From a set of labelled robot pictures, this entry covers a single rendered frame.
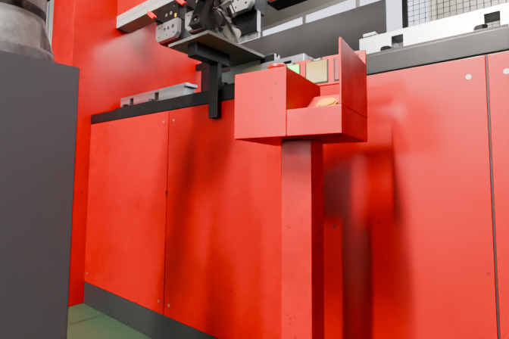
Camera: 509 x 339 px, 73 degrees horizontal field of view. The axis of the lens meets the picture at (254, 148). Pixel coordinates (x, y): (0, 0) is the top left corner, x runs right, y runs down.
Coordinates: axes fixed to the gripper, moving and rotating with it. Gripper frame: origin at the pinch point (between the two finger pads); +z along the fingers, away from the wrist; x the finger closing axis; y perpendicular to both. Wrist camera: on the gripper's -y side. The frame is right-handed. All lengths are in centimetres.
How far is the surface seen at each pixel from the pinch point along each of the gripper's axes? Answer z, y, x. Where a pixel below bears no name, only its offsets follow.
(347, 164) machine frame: 25, -30, -43
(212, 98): 9.2, -15.6, 1.4
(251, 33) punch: -0.1, 14.1, -1.5
